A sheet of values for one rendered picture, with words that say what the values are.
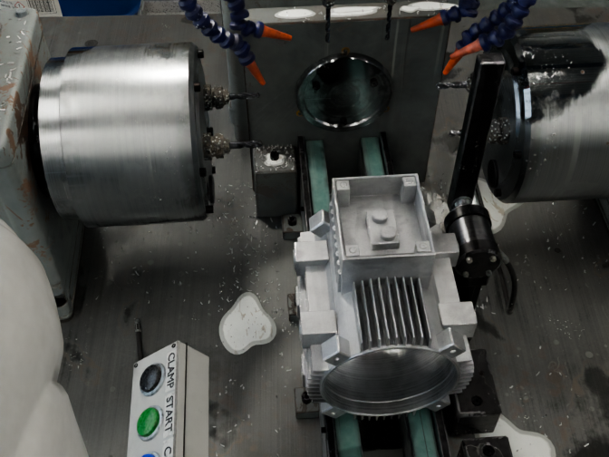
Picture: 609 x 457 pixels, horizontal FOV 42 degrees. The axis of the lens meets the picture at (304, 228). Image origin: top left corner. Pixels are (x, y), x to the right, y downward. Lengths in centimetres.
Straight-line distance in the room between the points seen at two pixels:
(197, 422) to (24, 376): 58
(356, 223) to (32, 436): 68
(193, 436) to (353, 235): 28
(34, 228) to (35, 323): 83
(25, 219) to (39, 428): 83
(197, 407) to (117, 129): 37
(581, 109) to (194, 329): 63
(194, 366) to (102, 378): 35
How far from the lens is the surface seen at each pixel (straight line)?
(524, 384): 119
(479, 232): 102
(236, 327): 120
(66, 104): 104
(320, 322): 88
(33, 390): 28
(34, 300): 29
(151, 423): 83
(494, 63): 93
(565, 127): 108
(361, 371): 100
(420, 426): 100
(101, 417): 116
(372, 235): 89
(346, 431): 99
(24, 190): 106
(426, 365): 99
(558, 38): 113
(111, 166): 103
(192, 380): 86
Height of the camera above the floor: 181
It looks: 50 degrees down
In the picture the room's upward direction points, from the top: straight up
